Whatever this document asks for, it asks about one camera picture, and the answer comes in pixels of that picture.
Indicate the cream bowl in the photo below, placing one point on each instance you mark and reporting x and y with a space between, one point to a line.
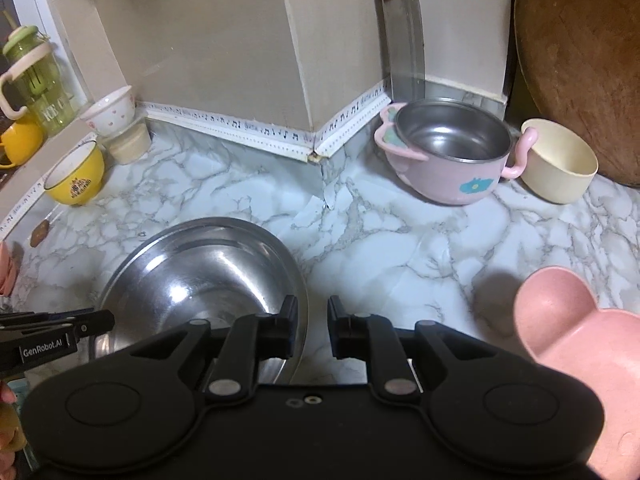
555 180

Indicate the yellow ceramic mug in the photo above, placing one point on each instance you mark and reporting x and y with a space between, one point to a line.
20 142

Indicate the white bowl with hearts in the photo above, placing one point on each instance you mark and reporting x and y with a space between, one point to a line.
107 115

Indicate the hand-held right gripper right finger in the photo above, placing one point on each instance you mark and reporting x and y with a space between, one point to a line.
336 330

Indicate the stainless steel bowl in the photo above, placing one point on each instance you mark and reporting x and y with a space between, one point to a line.
200 280

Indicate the pink bowl with steel liner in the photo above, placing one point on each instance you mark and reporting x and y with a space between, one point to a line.
440 180

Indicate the green water bottle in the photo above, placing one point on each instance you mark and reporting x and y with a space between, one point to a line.
40 80

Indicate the pink divided plate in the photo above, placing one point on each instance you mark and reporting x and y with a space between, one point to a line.
575 320

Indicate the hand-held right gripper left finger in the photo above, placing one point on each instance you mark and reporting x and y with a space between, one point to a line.
290 327

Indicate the round wooden cutting board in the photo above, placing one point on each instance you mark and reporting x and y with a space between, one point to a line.
585 60

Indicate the small brown object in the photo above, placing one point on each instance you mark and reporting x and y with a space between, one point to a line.
39 234

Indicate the yellow ceramic bowl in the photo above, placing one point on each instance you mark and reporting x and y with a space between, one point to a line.
75 185

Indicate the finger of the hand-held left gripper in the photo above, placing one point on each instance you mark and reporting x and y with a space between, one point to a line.
50 316
97 325

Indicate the person's left hand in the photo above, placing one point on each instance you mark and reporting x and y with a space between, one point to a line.
7 396

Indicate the pink plastic item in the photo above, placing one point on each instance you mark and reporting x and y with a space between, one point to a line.
6 270

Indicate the small cream cup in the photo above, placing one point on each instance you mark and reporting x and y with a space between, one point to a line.
127 147

